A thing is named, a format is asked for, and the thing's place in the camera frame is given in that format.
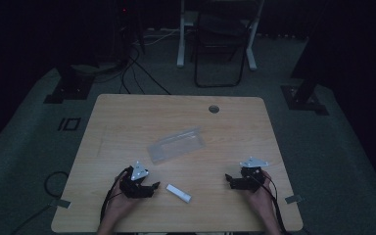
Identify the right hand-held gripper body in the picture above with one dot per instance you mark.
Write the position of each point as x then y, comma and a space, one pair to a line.
253, 178

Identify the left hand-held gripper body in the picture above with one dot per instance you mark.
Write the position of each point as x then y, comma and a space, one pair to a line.
133, 187

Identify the person's right hand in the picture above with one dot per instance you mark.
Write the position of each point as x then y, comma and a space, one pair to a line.
261, 199

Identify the person's left hand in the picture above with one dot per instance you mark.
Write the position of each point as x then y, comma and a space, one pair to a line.
119, 205

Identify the small white rectangular stick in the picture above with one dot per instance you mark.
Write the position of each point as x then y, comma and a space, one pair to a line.
178, 193

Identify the clear plastic bag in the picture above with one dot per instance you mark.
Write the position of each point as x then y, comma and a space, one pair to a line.
176, 145

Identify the grey tape strip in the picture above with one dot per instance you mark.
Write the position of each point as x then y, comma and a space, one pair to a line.
293, 198
60, 203

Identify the grey table grommet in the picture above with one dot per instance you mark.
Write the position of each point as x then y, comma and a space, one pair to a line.
213, 109

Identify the black folding chair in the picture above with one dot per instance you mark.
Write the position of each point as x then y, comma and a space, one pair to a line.
220, 45

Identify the black stand with base plate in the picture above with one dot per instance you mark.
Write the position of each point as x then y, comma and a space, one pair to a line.
70, 86
305, 94

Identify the white desk frame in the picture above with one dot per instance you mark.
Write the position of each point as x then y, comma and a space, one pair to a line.
182, 39

